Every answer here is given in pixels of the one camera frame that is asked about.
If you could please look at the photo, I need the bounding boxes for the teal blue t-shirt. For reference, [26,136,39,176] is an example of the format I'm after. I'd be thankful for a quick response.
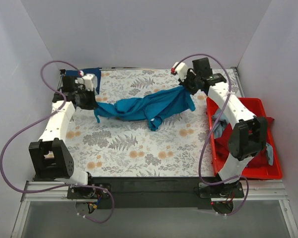
[94,86,196,131]

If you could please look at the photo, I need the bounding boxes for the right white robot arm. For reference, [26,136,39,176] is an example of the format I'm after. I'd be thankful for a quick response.
[171,54,268,197]

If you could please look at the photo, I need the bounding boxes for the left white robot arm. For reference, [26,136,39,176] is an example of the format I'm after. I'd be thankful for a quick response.
[29,73,98,198]

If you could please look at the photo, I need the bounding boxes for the folded navy printed t-shirt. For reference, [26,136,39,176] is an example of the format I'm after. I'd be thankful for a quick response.
[65,68,101,95]

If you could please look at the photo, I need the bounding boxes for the light blue t-shirt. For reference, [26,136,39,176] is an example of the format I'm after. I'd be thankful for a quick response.
[212,113,274,166]

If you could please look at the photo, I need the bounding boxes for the floral patterned table mat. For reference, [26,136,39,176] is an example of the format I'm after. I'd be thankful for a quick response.
[36,68,242,178]

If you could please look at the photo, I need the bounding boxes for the dark red t-shirt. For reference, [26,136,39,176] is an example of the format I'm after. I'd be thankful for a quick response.
[215,116,274,169]

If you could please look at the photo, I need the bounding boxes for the red plastic bin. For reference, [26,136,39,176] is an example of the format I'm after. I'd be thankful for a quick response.
[211,98,283,179]

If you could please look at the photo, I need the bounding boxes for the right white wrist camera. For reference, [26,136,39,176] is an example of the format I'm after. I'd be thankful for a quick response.
[171,62,189,81]

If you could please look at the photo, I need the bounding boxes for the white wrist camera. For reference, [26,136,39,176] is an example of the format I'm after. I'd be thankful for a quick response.
[75,74,97,91]
[171,62,189,81]

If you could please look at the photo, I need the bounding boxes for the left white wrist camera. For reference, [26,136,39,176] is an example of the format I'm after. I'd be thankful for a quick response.
[75,74,97,91]

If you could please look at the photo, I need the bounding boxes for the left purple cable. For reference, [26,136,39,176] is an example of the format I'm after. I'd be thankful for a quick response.
[0,60,116,225]

